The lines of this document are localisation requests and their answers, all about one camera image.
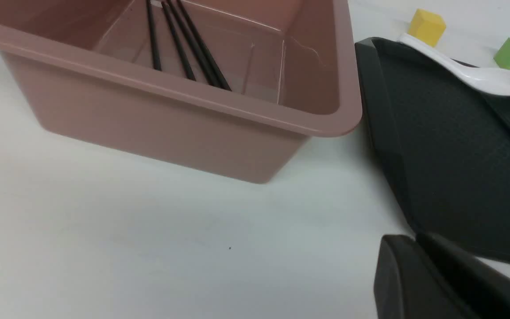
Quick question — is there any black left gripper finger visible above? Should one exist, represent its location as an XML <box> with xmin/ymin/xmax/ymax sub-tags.
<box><xmin>374</xmin><ymin>233</ymin><xmax>510</xmax><ymax>319</ymax></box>

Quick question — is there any white plastic spoon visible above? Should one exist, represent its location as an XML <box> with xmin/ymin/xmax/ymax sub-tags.
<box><xmin>398</xmin><ymin>34</ymin><xmax>510</xmax><ymax>97</ymax></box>

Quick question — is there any pink plastic bin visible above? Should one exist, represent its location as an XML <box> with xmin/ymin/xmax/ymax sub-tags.
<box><xmin>0</xmin><ymin>0</ymin><xmax>362</xmax><ymax>183</ymax></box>

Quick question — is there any yellow cube block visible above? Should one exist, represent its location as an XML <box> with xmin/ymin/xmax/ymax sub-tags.
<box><xmin>407</xmin><ymin>9</ymin><xmax>447</xmax><ymax>48</ymax></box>

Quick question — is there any black chopstick in bin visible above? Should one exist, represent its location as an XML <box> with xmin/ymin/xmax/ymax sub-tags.
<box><xmin>161</xmin><ymin>1</ymin><xmax>196</xmax><ymax>81</ymax></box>
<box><xmin>145</xmin><ymin>0</ymin><xmax>162</xmax><ymax>71</ymax></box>
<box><xmin>177</xmin><ymin>0</ymin><xmax>232</xmax><ymax>91</ymax></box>
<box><xmin>167</xmin><ymin>0</ymin><xmax>221</xmax><ymax>88</ymax></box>

